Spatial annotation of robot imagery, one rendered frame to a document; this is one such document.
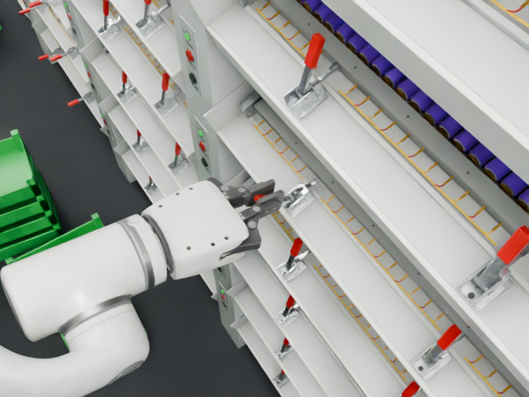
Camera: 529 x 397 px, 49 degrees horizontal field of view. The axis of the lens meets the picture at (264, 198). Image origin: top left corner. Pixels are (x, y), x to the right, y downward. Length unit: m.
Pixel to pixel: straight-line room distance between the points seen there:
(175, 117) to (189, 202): 0.50
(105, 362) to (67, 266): 0.10
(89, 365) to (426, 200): 0.36
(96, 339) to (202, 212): 0.19
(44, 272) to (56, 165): 1.56
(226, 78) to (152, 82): 0.44
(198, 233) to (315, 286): 0.34
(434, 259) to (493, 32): 0.22
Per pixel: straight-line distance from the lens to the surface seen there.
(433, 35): 0.44
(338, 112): 0.63
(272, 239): 1.00
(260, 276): 1.19
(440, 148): 0.57
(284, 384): 1.53
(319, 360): 1.13
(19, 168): 1.88
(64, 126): 2.28
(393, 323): 0.74
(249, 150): 0.86
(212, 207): 0.69
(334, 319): 0.94
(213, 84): 0.83
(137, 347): 0.63
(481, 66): 0.42
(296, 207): 0.79
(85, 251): 0.64
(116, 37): 1.37
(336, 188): 0.77
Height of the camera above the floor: 1.63
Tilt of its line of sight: 56 degrees down
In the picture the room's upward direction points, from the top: straight up
